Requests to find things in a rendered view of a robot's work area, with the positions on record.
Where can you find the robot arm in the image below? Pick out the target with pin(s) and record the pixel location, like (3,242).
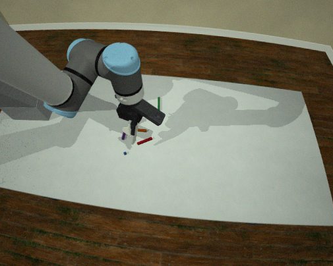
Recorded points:
(25,68)

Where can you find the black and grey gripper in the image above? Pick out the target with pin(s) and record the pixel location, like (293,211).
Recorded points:
(126,113)

